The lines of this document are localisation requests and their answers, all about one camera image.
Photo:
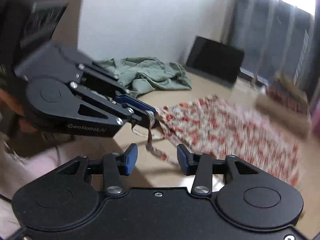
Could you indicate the steel window railing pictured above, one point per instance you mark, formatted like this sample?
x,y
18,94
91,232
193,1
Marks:
x,y
276,37

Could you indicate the black tablet with cover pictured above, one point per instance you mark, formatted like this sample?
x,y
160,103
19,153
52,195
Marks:
x,y
215,59

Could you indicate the stack of folded clothes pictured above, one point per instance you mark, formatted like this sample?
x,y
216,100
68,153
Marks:
x,y
286,104

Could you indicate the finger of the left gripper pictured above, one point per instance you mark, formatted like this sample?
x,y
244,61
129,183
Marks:
x,y
140,118
130,99

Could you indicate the green patterned garment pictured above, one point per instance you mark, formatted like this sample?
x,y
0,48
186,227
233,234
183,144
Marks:
x,y
142,75

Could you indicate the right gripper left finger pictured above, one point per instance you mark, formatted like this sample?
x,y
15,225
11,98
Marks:
x,y
116,166

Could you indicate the white knit sleeve forearm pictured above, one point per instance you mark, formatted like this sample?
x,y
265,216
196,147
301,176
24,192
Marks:
x,y
17,172

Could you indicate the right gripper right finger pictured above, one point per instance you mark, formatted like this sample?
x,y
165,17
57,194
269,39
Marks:
x,y
201,166

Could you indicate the red floral white dress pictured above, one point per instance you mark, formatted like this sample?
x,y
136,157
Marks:
x,y
217,127

